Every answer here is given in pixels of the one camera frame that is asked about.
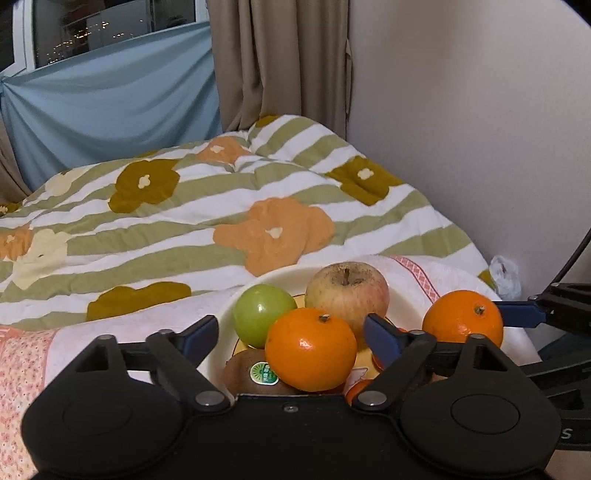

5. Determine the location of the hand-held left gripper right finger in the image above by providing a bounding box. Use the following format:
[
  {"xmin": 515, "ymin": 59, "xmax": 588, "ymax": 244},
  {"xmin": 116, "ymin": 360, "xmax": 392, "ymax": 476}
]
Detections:
[{"xmin": 352, "ymin": 313, "xmax": 515, "ymax": 411}]

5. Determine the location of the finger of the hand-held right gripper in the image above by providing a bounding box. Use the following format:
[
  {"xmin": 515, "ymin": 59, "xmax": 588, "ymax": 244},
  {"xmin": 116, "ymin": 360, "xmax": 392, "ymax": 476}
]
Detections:
[{"xmin": 495, "ymin": 282, "xmax": 591, "ymax": 334}]

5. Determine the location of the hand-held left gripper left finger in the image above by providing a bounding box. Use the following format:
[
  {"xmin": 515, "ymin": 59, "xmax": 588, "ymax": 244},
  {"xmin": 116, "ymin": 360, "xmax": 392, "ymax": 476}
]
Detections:
[{"xmin": 74, "ymin": 315, "xmax": 232, "ymax": 414}]

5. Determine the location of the cream printed plate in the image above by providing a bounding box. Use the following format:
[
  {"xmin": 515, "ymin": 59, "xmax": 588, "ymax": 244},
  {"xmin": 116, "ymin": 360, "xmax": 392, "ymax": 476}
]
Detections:
[{"xmin": 198, "ymin": 264, "xmax": 439, "ymax": 398}]

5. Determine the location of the brown kiwi with sticker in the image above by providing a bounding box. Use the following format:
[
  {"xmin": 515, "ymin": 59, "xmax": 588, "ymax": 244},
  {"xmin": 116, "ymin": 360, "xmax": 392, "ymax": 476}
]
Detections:
[{"xmin": 223, "ymin": 348, "xmax": 301, "ymax": 396}]

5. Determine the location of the white plastic bag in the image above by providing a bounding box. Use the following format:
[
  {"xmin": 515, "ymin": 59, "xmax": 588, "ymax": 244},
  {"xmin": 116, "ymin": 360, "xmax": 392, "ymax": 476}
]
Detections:
[{"xmin": 488, "ymin": 255, "xmax": 522, "ymax": 301}]

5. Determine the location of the yellow-red apple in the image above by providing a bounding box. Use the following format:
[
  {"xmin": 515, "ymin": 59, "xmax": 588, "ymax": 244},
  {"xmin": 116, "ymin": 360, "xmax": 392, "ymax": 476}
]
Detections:
[{"xmin": 305, "ymin": 261, "xmax": 391, "ymax": 340}]

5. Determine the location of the green apple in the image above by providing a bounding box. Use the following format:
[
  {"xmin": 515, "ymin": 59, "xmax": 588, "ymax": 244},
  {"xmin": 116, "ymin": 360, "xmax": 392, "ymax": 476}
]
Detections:
[{"xmin": 232, "ymin": 284, "xmax": 298, "ymax": 349}]

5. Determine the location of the striped floral blanket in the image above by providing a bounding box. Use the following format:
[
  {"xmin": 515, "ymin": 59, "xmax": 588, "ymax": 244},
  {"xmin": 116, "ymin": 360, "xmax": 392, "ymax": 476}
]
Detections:
[{"xmin": 0, "ymin": 114, "xmax": 490, "ymax": 324}]

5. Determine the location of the pink and white towel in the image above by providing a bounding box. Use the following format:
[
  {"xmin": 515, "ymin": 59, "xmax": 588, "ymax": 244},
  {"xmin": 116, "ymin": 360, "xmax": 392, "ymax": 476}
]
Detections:
[{"xmin": 0, "ymin": 255, "xmax": 543, "ymax": 480}]

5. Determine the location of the light blue cloth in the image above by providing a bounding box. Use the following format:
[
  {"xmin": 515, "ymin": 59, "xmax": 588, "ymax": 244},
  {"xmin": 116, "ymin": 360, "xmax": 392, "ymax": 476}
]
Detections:
[{"xmin": 0, "ymin": 21, "xmax": 225, "ymax": 195}]

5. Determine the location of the narrow beige curtain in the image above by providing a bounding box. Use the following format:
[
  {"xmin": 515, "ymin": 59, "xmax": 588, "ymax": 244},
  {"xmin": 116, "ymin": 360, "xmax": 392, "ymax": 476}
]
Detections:
[{"xmin": 0, "ymin": 124, "xmax": 33, "ymax": 204}]

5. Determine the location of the wide beige curtain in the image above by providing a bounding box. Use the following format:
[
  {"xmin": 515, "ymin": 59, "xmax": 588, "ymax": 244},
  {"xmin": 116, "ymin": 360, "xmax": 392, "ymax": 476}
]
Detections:
[{"xmin": 205, "ymin": 0, "xmax": 354, "ymax": 139}]

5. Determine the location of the window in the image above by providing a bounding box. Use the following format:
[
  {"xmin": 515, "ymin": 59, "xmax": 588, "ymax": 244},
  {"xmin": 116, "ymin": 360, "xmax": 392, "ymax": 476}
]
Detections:
[{"xmin": 0, "ymin": 0, "xmax": 211, "ymax": 77}]

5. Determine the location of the black cable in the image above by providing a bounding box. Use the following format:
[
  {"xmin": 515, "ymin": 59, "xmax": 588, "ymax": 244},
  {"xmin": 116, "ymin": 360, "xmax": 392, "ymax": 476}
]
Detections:
[{"xmin": 549, "ymin": 225, "xmax": 591, "ymax": 284}]

